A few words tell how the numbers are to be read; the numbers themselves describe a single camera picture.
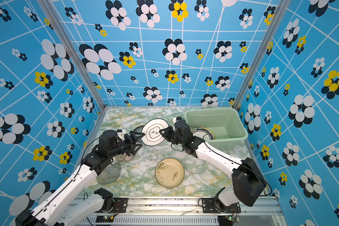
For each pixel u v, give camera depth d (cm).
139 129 105
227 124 99
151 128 82
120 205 72
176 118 76
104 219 72
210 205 74
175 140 68
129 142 65
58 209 41
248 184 42
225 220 71
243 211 72
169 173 84
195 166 88
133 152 70
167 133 69
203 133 100
